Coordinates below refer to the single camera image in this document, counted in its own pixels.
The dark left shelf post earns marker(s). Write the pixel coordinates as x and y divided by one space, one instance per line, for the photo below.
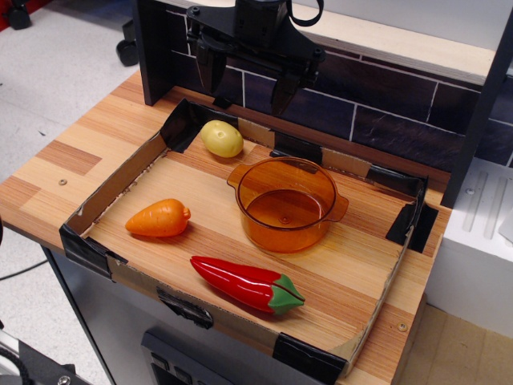
153 41

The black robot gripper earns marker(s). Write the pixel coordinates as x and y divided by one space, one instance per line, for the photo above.
263 33

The black machine part with screw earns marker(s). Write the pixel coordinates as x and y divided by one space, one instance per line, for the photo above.
22 364

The orange transparent plastic pot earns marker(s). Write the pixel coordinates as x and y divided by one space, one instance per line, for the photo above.
287 204

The black office chair caster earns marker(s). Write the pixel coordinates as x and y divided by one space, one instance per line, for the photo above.
126 49

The dark right shelf post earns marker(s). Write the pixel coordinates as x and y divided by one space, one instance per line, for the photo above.
478 122

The yellow toy potato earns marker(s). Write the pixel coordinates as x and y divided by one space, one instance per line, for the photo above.
222 139

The cardboard fence with black tape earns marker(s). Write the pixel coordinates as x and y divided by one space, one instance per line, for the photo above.
362 283

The black control panel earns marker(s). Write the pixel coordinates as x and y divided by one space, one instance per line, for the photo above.
169 364

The white side cabinet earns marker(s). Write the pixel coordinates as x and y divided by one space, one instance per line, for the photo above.
472 273

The orange toy carrot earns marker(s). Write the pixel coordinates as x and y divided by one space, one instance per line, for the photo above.
166 218

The dark shelf post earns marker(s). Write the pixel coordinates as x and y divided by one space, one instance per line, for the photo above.
478 122
153 41

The red toy chili pepper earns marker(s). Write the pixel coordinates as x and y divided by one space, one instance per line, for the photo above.
262 289

